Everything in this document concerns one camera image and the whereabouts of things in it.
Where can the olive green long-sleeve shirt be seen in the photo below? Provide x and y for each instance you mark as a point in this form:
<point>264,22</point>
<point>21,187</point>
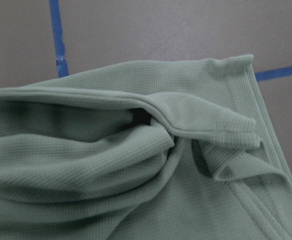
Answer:
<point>143,150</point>

